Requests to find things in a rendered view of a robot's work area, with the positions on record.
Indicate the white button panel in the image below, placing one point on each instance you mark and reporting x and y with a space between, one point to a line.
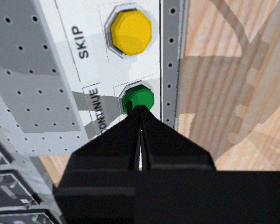
109 55

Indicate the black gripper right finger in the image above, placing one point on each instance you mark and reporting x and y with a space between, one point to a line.
163 148

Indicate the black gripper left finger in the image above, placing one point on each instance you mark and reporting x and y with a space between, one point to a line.
117 147

